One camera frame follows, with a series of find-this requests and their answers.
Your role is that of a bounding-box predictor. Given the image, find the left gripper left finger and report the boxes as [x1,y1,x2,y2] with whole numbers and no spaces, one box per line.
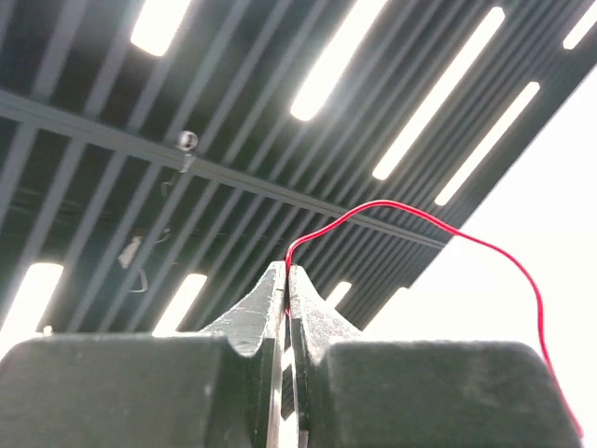
[1,261,285,447]

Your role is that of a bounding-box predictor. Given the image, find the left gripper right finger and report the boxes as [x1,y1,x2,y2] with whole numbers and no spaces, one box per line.
[287,266,582,447]

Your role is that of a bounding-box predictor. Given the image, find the red wire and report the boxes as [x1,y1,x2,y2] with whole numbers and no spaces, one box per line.
[283,199,585,440]

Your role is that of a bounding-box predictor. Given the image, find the ceiling light fixtures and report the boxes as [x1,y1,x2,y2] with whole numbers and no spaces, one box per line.
[1,1,596,333]

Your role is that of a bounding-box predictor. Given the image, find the grey ceiling rail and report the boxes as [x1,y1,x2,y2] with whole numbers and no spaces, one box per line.
[0,88,449,251]

